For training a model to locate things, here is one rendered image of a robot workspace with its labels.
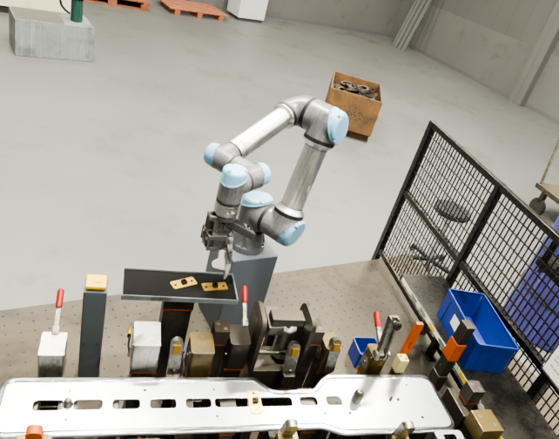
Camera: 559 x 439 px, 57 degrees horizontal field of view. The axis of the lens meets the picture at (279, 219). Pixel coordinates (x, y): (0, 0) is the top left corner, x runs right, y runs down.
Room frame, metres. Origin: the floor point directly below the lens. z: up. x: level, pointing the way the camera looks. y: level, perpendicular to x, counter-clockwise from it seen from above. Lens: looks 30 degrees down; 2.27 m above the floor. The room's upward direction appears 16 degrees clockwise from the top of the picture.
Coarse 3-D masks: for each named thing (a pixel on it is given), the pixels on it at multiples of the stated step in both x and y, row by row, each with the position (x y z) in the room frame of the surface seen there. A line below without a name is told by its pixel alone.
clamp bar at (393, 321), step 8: (392, 320) 1.38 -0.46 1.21; (400, 320) 1.39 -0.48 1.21; (384, 328) 1.39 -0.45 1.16; (392, 328) 1.39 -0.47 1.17; (400, 328) 1.36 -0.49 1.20; (384, 336) 1.37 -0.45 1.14; (392, 336) 1.38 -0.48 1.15; (384, 344) 1.38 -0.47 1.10; (384, 352) 1.38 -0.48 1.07; (376, 360) 1.36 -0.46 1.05; (384, 360) 1.37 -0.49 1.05
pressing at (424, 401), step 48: (48, 384) 0.93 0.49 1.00; (96, 384) 0.98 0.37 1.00; (144, 384) 1.02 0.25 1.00; (192, 384) 1.07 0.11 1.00; (240, 384) 1.13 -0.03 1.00; (336, 384) 1.24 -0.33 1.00; (384, 384) 1.30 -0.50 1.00; (432, 384) 1.37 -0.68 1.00; (0, 432) 0.76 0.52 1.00; (48, 432) 0.80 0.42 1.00; (96, 432) 0.84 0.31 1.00; (144, 432) 0.88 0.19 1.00; (192, 432) 0.92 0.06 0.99; (336, 432) 1.06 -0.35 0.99; (384, 432) 1.11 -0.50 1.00; (432, 432) 1.17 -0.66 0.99
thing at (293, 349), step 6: (294, 342) 1.26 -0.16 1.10; (288, 348) 1.26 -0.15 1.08; (294, 348) 1.25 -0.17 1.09; (288, 354) 1.24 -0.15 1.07; (294, 354) 1.24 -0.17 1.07; (288, 360) 1.24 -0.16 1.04; (294, 360) 1.25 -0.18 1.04; (288, 366) 1.24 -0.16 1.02; (294, 366) 1.24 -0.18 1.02; (288, 372) 1.23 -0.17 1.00; (294, 372) 1.24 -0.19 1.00
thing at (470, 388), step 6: (468, 384) 1.33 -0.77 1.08; (474, 384) 1.34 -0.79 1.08; (480, 384) 1.35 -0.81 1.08; (462, 390) 1.34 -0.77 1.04; (468, 390) 1.32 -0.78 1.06; (474, 390) 1.31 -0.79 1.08; (480, 390) 1.32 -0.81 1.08; (462, 396) 1.33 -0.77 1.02; (468, 396) 1.31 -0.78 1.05; (474, 396) 1.31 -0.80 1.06; (480, 396) 1.32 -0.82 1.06; (462, 402) 1.32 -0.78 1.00; (468, 402) 1.31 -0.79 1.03; (474, 402) 1.31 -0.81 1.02; (468, 408) 1.32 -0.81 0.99
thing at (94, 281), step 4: (88, 276) 1.22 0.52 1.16; (92, 276) 1.23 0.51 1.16; (96, 276) 1.23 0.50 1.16; (100, 276) 1.24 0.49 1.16; (104, 276) 1.25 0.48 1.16; (88, 280) 1.21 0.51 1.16; (92, 280) 1.21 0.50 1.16; (96, 280) 1.22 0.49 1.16; (100, 280) 1.22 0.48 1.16; (104, 280) 1.23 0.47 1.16; (88, 284) 1.19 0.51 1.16; (92, 284) 1.20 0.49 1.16; (96, 284) 1.20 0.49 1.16; (100, 284) 1.21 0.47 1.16; (104, 284) 1.21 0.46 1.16; (88, 288) 1.18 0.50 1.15; (92, 288) 1.19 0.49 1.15; (96, 288) 1.19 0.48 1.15; (100, 288) 1.19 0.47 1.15; (104, 288) 1.20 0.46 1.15
